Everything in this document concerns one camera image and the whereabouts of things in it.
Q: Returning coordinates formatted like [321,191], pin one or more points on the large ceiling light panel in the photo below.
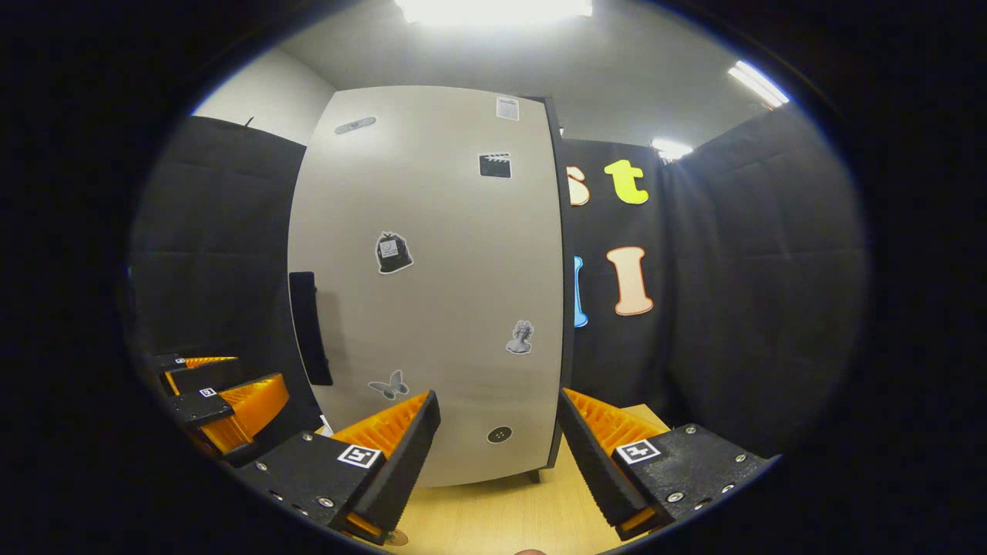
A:
[493,9]

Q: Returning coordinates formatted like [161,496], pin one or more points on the small ceiling light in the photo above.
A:
[671,148]

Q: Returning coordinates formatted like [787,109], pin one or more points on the white cabinet door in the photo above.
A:
[447,308]

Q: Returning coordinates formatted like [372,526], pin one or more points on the grey cabinet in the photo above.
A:
[567,324]

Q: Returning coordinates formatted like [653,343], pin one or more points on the long ceiling light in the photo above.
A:
[759,83]

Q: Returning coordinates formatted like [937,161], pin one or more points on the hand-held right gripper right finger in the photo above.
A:
[590,462]

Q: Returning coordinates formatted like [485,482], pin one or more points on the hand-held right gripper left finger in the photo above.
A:
[409,470]

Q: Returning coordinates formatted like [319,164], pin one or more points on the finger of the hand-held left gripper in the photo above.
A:
[200,407]
[204,376]

